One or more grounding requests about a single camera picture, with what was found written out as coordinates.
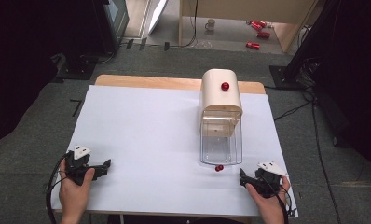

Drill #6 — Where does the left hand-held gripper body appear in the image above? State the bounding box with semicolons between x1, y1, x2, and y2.
64;145;109;187

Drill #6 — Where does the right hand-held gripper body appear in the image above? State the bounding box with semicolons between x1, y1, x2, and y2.
244;161;289;199

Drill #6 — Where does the person's right hand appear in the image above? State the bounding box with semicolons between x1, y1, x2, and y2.
244;175;292;218

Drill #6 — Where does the person's left hand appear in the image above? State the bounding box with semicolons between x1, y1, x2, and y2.
58;159;96;217

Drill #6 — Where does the clear drawer with red knob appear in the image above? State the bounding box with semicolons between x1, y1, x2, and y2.
199;109;243;173

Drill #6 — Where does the white paper sheet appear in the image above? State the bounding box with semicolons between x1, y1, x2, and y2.
50;85;299;218

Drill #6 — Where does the cream box with red knob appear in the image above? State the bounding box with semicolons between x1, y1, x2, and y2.
198;68;244;138

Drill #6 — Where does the wooden table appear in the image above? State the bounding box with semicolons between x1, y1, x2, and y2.
88;74;267;224

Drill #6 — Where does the black stand base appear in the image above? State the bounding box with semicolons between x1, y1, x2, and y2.
51;51;117;82

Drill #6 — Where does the dark curtain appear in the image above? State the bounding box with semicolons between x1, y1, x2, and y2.
0;0;96;148
310;0;371;188

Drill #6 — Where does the black metal stand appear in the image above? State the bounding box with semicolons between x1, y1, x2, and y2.
268;0;341;91

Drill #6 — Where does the beige mug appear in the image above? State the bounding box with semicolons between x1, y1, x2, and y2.
204;18;216;32

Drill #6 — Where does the white board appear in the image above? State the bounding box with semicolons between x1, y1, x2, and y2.
147;0;170;35

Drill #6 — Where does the light wooden furniture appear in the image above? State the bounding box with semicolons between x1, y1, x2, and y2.
178;0;319;54

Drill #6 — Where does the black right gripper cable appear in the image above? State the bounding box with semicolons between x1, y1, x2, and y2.
261;174;296;224

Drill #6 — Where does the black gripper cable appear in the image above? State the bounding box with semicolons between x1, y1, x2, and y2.
261;174;296;224
45;153;68;224

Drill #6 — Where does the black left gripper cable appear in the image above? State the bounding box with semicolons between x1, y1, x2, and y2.
45;153;68;224

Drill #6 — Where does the black floor cable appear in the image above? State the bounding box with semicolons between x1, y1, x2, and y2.
272;85;343;224

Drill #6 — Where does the black hanging cable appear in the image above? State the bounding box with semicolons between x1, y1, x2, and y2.
163;0;199;52

